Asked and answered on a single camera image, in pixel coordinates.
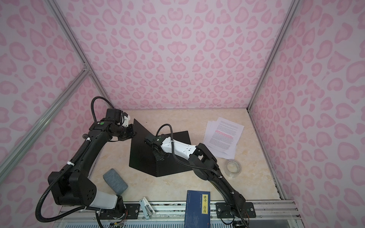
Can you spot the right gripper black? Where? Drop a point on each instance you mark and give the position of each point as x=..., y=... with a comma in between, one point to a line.
x=157, y=157

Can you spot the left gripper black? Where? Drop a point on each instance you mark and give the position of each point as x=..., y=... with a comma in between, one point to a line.
x=132, y=133

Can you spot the grey black file folder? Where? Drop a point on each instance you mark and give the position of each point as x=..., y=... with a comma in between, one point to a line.
x=143, y=159

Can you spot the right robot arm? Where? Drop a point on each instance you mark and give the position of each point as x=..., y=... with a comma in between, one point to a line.
x=202, y=162

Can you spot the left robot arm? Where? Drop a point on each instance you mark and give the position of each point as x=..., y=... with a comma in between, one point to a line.
x=72, y=184

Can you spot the grey sponge block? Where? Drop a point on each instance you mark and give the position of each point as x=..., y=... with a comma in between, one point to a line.
x=115, y=181

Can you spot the bottom white paper sheet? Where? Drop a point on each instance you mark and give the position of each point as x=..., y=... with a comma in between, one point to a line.
x=208, y=127

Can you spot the white paper sheet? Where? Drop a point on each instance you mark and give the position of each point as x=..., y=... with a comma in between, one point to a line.
x=211, y=139
x=208, y=127

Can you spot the middle white paper sheet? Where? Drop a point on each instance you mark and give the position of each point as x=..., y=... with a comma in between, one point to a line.
x=211, y=139

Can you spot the top printed paper sheet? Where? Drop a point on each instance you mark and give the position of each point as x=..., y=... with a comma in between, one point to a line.
x=228, y=135

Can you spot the blue book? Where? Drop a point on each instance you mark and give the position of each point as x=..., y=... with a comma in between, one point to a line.
x=197, y=210

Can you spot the clear tape roll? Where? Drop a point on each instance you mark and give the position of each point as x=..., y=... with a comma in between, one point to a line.
x=232, y=168

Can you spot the aluminium diagonal beam left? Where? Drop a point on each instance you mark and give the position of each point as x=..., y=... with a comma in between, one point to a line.
x=18, y=152

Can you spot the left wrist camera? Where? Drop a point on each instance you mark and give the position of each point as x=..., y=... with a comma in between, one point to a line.
x=125, y=118

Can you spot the white bracket on rail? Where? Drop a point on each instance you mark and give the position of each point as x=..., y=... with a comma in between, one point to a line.
x=146, y=208

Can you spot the aluminium rail frame front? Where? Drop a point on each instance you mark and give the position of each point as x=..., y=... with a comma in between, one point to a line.
x=170, y=214

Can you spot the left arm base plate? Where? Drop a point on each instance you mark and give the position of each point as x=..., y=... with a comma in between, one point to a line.
x=131, y=211

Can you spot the aluminium corner post left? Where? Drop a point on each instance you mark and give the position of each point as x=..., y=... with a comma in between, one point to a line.
x=74, y=42

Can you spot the aluminium corner post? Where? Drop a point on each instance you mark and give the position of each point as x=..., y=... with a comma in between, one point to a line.
x=74, y=42
x=288, y=20

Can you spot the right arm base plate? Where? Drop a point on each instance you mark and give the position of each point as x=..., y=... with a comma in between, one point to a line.
x=224, y=211

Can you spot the aluminium corner post right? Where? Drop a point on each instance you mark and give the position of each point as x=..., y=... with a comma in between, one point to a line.
x=288, y=20

